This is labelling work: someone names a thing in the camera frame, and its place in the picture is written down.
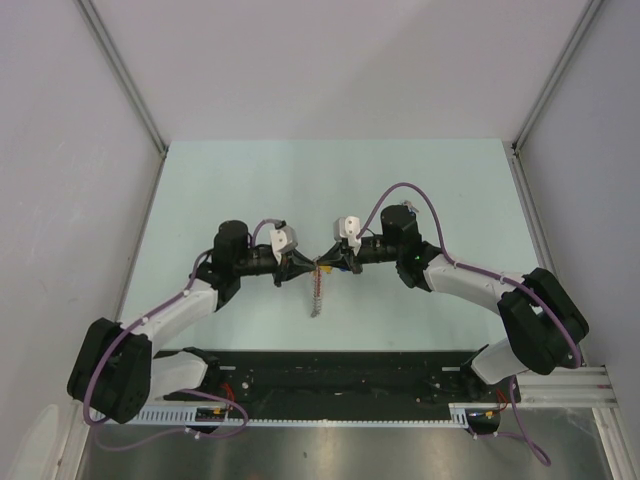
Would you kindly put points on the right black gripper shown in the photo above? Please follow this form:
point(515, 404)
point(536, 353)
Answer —
point(341, 255)

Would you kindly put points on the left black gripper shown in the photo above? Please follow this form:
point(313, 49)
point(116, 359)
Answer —
point(293, 264)

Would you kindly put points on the red tag key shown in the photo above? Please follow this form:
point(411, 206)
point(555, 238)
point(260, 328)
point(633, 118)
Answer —
point(317, 289)

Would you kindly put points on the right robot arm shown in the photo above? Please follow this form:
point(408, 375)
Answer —
point(543, 325)

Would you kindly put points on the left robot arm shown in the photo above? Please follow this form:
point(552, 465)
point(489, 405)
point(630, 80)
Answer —
point(116, 371)

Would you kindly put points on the dark blue tag key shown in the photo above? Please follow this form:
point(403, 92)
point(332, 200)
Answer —
point(408, 204)

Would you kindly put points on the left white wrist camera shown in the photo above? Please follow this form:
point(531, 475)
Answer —
point(283, 240)

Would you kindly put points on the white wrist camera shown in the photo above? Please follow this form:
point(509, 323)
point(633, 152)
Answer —
point(283, 240)
point(348, 228)

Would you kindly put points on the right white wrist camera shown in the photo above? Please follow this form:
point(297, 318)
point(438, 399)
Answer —
point(348, 228)

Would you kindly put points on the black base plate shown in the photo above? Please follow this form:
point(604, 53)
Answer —
point(349, 387)

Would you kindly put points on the white cable duct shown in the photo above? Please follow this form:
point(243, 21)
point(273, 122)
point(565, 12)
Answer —
point(320, 423)

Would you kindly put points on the right side aluminium rail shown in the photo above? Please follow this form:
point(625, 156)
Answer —
point(531, 212)

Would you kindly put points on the aluminium frame rail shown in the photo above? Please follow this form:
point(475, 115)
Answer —
point(576, 388)

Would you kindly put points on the left aluminium corner post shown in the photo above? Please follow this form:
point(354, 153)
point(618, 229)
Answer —
point(106, 44)

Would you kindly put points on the aluminium corner post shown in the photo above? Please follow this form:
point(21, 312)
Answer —
point(106, 44)
point(578, 34)

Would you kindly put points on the right aluminium corner post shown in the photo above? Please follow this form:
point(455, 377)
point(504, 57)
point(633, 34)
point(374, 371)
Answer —
point(578, 34)

